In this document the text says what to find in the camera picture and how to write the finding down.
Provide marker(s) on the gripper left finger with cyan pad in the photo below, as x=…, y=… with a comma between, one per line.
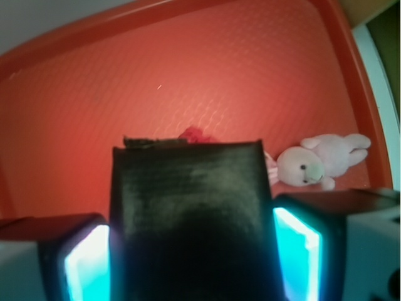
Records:
x=55, y=258

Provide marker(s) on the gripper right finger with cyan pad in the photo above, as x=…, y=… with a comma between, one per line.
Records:
x=339, y=245

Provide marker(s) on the black box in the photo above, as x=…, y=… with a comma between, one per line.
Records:
x=192, y=222

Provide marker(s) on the pink plush bunny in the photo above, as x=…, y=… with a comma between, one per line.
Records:
x=317, y=160

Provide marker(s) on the crumpled red paper ball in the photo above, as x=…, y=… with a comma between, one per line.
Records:
x=195, y=135

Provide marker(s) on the red plastic tray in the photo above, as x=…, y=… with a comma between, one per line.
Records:
x=278, y=71

